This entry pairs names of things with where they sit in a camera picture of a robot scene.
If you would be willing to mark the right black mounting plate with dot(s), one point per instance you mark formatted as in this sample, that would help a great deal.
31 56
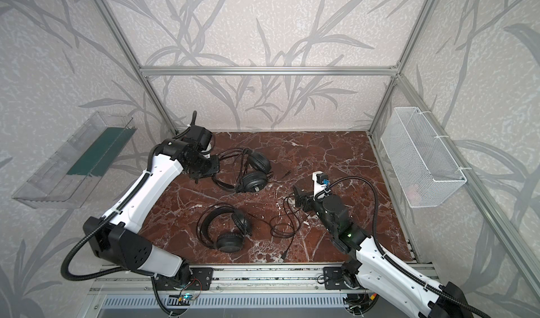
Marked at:
335 279

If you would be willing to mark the clear plastic wall bin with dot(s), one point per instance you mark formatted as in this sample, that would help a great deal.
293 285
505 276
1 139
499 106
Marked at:
66 179

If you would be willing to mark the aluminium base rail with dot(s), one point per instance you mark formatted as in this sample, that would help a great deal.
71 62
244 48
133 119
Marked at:
245 279

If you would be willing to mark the black mounting plate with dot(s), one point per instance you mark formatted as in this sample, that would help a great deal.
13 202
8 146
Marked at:
335 279
193 279

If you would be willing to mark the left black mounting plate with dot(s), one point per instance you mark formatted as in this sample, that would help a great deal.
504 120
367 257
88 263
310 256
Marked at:
193 279

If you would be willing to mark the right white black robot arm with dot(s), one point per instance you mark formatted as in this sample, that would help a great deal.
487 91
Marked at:
374 268

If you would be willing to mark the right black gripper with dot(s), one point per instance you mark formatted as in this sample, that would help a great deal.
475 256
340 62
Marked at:
306 199

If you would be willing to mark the white wire mesh basket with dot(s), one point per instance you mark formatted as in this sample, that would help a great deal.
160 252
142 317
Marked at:
426 171

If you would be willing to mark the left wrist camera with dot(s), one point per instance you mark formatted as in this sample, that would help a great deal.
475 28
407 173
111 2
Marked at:
199 137

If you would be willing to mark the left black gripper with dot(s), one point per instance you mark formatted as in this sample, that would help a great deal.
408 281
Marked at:
209 166

